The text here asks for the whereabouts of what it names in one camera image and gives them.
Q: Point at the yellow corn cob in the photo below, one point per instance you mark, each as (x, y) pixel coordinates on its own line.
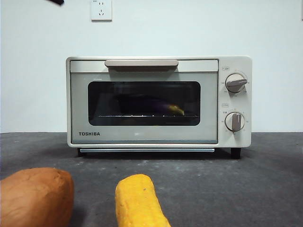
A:
(137, 201)

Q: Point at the black oven foot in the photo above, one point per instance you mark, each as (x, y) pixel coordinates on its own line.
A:
(78, 152)
(236, 153)

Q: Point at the brown sweet potato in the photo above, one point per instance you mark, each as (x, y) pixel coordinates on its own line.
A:
(35, 198)

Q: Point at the silver crumb tray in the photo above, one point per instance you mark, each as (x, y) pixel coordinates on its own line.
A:
(146, 150)

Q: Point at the small beige oven knob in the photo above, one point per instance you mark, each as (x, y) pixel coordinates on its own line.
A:
(234, 121)

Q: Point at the white wall socket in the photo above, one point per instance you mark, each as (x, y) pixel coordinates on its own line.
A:
(101, 10)

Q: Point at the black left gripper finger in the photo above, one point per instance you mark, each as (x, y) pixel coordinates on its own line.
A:
(58, 1)

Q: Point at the purple eggplant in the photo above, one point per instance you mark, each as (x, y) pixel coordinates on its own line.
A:
(154, 105)

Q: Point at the cream toaster oven body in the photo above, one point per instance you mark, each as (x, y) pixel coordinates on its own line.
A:
(236, 63)

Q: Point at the large beige oven knob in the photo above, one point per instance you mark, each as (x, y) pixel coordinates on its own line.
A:
(235, 82)

